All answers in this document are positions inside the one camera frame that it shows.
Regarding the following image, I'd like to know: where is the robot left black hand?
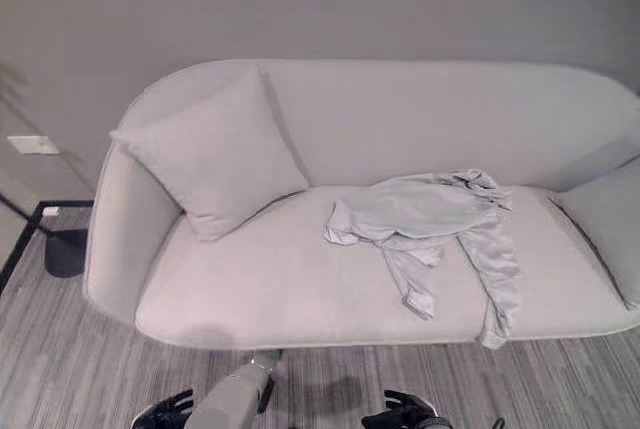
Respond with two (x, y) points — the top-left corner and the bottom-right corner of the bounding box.
(131, 387), (197, 429)

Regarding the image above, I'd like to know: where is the white wall socket plate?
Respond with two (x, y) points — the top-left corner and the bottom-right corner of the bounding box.
(6, 134), (61, 156)

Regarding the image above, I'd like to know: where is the pale grey-green jacket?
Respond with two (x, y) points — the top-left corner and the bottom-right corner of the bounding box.
(321, 166), (522, 352)

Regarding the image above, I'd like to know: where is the square light grey cushion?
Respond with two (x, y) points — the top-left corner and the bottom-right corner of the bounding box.
(109, 62), (310, 244)

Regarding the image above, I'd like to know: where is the light grey sofa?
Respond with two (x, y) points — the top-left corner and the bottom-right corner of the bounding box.
(82, 58), (640, 351)

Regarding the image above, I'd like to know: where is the robot right black hand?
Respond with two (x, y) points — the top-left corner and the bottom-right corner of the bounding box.
(361, 388), (451, 429)

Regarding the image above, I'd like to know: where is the robot silver leg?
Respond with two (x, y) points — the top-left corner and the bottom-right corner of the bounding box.
(190, 348), (290, 429)

